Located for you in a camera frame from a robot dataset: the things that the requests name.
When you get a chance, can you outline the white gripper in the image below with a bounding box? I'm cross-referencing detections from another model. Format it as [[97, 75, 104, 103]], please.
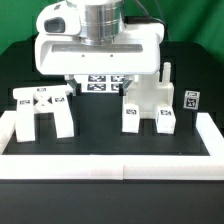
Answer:
[[35, 4, 165, 96]]

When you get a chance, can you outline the white chair back frame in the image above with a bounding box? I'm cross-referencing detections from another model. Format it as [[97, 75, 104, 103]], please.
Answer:
[[13, 85, 74, 142]]

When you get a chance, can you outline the white chair seat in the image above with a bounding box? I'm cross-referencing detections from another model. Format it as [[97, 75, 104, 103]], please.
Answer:
[[123, 62, 174, 119]]

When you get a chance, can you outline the white nut cube right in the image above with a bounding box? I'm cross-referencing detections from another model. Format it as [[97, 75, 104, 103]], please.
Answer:
[[183, 90, 200, 110]]

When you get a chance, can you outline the white U-shaped fence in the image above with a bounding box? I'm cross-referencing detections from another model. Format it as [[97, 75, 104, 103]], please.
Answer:
[[0, 111, 224, 180]]

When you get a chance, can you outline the white marker base plate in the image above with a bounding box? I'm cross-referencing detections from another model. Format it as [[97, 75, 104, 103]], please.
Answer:
[[74, 75, 125, 93]]

